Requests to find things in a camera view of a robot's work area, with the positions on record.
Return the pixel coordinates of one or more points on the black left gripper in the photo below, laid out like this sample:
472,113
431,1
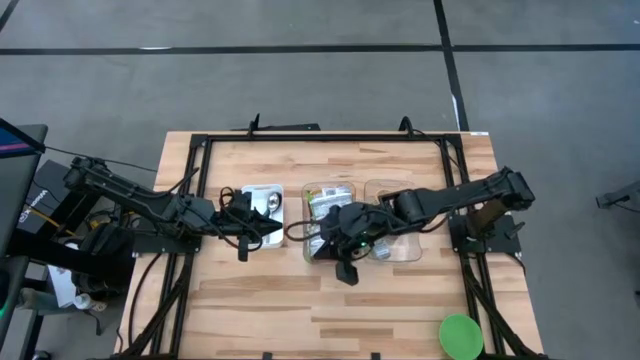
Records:
235,220

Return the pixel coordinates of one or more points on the white rectangular tray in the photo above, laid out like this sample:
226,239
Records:
260,192

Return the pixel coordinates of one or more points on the grey metal stand foot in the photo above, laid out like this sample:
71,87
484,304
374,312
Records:
625,195

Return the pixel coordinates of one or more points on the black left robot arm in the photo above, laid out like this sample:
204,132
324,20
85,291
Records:
140,197

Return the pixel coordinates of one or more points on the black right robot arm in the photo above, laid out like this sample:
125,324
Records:
450,197

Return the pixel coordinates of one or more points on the computer screen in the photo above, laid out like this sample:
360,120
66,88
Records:
15,142

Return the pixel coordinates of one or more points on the olive fabric bundle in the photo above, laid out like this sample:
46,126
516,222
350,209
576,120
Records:
40,299

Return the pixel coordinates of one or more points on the black bulky equipment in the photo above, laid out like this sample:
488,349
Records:
107,275

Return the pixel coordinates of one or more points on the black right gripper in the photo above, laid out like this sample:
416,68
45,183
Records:
350,222

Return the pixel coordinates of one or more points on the black camera bracket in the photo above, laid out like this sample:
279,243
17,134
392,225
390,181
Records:
255,125

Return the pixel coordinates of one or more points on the black frame clamp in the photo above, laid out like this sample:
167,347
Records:
406,125

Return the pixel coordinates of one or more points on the clear plastic bin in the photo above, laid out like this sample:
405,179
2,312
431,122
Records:
410,250
305,200

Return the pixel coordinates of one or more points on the shiny silver spoon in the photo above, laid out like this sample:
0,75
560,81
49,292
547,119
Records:
273,201

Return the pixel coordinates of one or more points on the green white purple packet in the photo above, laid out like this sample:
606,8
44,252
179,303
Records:
330,197

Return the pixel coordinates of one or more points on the black cardboard box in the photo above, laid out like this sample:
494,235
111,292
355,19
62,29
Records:
45,195

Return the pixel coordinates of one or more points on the white paper sheet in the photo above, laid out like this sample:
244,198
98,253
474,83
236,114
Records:
62,285

